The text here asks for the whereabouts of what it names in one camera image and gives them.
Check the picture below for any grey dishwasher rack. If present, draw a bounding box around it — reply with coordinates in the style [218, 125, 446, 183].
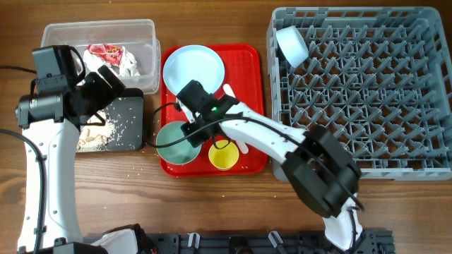
[266, 6, 451, 181]

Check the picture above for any small light blue bowl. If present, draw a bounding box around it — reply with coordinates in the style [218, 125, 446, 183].
[275, 26, 309, 68]

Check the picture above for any light blue plate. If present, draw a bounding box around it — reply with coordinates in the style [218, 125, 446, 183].
[163, 44, 225, 95]

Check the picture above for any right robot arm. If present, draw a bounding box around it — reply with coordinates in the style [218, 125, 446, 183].
[177, 80, 364, 253]

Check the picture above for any white plastic spoon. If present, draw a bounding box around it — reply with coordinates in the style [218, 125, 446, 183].
[222, 83, 236, 98]

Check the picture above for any left black cable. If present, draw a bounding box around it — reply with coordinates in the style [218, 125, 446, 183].
[0, 65, 49, 254]

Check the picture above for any white napkin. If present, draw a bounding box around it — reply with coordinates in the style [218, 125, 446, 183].
[76, 46, 141, 88]

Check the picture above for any clear plastic waste bin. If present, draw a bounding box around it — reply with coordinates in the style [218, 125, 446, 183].
[41, 19, 161, 94]

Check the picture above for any food scraps and rice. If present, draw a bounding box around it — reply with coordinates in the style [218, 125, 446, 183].
[76, 98, 142, 152]

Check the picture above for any mint green bowl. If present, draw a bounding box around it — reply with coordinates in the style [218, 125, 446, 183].
[155, 121, 201, 165]

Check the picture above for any yellow cup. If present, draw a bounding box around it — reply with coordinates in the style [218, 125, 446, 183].
[208, 140, 239, 171]

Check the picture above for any white plastic fork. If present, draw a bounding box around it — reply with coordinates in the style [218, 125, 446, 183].
[235, 140, 249, 154]

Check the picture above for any black rectangular tray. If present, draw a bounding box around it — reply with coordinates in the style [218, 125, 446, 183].
[76, 87, 145, 153]

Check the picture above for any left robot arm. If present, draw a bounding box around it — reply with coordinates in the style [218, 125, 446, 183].
[16, 45, 147, 253]

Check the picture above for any red serving tray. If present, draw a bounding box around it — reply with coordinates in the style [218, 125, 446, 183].
[160, 44, 268, 178]

